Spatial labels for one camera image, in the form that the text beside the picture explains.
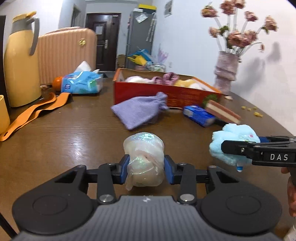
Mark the dried pink rose bouquet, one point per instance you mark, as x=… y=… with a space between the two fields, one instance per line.
x=229 y=37

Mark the yellow watering can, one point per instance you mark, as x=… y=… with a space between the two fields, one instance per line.
x=138 y=60

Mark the person's right hand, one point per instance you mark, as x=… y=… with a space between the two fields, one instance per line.
x=291 y=197

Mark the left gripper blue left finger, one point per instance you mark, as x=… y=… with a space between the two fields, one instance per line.
x=108 y=175

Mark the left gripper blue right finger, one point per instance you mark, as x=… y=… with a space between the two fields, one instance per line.
x=182 y=174

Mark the grey refrigerator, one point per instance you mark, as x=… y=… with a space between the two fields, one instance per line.
x=141 y=26

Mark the pink layered sponge block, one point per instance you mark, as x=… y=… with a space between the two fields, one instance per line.
x=222 y=113

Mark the wire storage rack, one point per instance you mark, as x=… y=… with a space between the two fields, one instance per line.
x=153 y=67

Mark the pink fuzzy vase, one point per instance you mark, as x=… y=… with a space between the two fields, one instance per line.
x=225 y=71

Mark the blue tissue pack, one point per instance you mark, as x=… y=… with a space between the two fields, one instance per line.
x=83 y=80

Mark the purple drawstring pouch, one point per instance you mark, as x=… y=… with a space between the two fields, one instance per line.
x=139 y=110

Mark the yellow thermos jug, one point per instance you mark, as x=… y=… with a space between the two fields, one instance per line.
x=21 y=69

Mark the lilac fuzzy headband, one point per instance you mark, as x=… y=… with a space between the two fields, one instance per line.
x=139 y=79

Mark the red orange cardboard box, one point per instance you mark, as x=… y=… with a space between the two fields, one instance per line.
x=178 y=97

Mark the light blue fluffy towel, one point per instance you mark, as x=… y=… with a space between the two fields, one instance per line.
x=229 y=144

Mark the blue wet wipes pack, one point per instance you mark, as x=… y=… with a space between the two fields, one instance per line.
x=199 y=115

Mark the pink ribbed suitcase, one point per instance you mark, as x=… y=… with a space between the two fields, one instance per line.
x=60 y=52

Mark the orange fruit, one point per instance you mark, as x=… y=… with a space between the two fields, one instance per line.
x=57 y=82

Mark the pink satin bow scrunchie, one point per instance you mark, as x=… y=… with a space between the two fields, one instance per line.
x=167 y=79

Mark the iridescent white organza bag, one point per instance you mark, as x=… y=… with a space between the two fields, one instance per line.
x=146 y=160

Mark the dark brown entrance door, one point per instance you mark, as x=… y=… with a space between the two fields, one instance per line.
x=106 y=28

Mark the yellow box on refrigerator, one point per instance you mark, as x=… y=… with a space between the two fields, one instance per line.
x=146 y=6

